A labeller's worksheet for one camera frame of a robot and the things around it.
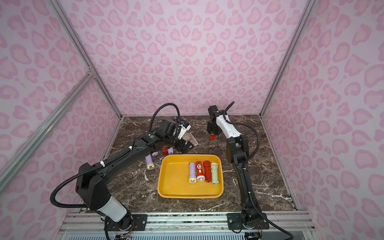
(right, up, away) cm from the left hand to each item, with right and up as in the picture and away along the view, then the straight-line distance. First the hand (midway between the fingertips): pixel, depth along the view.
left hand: (189, 141), depth 81 cm
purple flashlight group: (+2, -21, +3) cm, 21 cm away
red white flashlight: (+15, +1, +21) cm, 26 cm away
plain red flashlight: (+11, -18, +7) cm, 22 cm away
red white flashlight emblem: (+6, -21, +3) cm, 22 cm away
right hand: (+15, +5, +25) cm, 30 cm away
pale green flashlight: (+14, -18, +5) cm, 24 cm away
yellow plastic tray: (-10, -22, +7) cm, 25 cm away
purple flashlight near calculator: (-12, -7, +14) cm, 20 cm away
